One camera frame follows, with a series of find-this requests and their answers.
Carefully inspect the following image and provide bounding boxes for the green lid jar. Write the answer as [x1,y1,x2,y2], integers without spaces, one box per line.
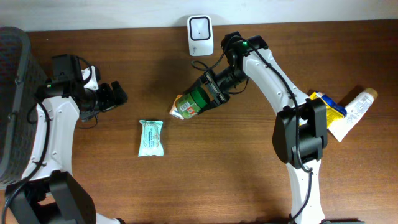
[176,87,210,119]

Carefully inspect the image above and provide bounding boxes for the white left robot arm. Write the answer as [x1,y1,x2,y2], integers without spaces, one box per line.
[3,54,128,223]

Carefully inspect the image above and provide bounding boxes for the teal wipes packet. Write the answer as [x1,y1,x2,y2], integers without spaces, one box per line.
[138,120,164,157]

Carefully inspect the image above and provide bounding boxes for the yellow snack bag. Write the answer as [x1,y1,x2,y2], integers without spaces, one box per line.
[309,91,348,128]

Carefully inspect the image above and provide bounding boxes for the white tube with cork cap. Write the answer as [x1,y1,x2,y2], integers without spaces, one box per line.
[328,88,378,142]

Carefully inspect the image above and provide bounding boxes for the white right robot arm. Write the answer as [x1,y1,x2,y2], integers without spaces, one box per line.
[186,32,328,223]

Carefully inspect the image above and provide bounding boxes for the orange small carton box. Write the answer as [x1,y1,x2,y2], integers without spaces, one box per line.
[169,95,184,120]

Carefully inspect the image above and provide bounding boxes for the white barcode scanner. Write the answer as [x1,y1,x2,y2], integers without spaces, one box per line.
[187,15,214,57]

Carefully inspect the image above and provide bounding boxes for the dark grey plastic basket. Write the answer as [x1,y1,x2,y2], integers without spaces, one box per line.
[1,27,47,190]

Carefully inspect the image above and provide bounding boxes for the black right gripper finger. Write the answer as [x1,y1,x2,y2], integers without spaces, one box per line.
[198,100,223,114]
[183,76,207,94]

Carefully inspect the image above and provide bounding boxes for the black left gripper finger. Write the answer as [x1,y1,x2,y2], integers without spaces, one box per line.
[99,83,114,109]
[111,81,128,106]

